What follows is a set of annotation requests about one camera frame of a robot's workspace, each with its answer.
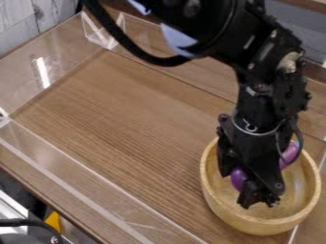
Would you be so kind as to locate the clear acrylic wall panel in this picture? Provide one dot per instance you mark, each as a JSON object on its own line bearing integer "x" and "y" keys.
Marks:
{"x": 111, "y": 215}

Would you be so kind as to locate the purple toy eggplant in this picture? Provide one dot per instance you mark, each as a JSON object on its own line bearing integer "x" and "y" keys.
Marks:
{"x": 240, "y": 176}

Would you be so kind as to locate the light wooden bowl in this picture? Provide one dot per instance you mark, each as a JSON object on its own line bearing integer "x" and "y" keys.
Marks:
{"x": 262, "y": 220}

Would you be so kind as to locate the clear acrylic corner bracket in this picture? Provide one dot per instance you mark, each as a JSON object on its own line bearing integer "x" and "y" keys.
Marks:
{"x": 95, "y": 34}

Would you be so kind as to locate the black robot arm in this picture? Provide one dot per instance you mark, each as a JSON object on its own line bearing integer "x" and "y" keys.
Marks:
{"x": 234, "y": 31}

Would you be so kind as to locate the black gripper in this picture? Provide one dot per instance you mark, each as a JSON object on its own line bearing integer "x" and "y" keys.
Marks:
{"x": 256, "y": 151}

